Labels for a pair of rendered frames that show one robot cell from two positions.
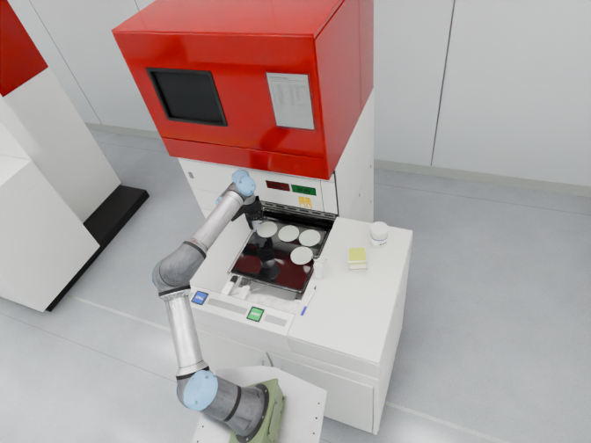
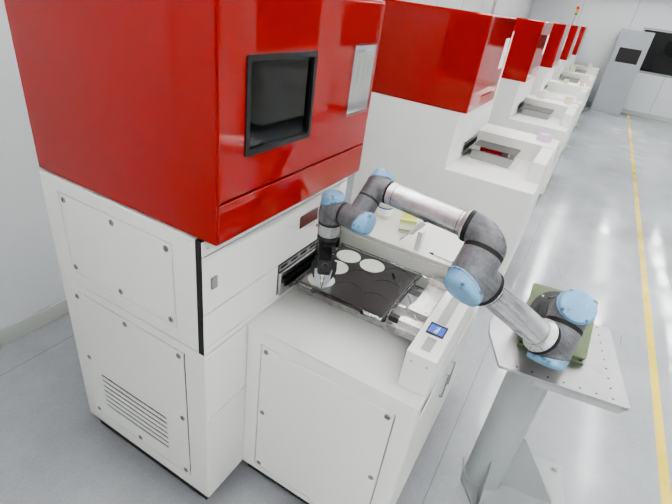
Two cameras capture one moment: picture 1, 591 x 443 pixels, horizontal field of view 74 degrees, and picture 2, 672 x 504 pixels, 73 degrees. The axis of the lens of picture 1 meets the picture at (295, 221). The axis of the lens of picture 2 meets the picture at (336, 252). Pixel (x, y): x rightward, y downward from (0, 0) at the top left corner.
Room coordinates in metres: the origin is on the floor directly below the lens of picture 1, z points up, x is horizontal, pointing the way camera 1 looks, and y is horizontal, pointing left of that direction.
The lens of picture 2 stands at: (1.39, 1.53, 1.83)
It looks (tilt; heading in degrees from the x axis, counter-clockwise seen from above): 30 degrees down; 266
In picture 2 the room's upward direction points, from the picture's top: 8 degrees clockwise
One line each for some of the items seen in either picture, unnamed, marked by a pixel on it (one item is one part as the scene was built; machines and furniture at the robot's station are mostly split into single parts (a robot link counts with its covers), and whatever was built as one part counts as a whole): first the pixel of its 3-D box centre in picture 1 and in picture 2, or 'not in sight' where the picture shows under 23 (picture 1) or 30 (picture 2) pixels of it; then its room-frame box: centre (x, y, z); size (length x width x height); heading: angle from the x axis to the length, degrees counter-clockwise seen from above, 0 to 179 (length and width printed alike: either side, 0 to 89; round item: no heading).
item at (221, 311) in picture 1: (232, 315); (444, 326); (0.89, 0.34, 0.89); 0.55 x 0.09 x 0.14; 60
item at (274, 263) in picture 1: (280, 250); (359, 277); (1.17, 0.10, 0.90); 0.34 x 0.34 x 0.01; 60
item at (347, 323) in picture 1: (355, 288); (418, 248); (0.89, -0.19, 0.89); 0.62 x 0.35 x 0.14; 150
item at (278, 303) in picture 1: (260, 303); (424, 309); (0.93, 0.22, 0.87); 0.36 x 0.08 x 0.03; 60
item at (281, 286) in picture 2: (293, 218); (311, 260); (1.36, 0.01, 0.89); 0.44 x 0.02 x 0.10; 60
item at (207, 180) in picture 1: (258, 192); (284, 248); (1.46, 0.15, 1.02); 0.82 x 0.03 x 0.40; 60
